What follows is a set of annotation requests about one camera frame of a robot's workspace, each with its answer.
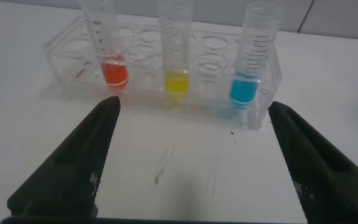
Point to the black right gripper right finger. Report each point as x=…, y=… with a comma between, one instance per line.
x=328, y=180

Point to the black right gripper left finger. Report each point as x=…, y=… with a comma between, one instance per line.
x=70, y=168

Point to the blue pigment test tube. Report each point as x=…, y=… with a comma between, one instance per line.
x=243, y=91

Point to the yellow pigment test tube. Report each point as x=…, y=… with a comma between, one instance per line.
x=176, y=84

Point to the orange pigment test tube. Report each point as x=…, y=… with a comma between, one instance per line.
x=113, y=73

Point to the clear acrylic test tube rack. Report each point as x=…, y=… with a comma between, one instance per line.
x=148, y=62

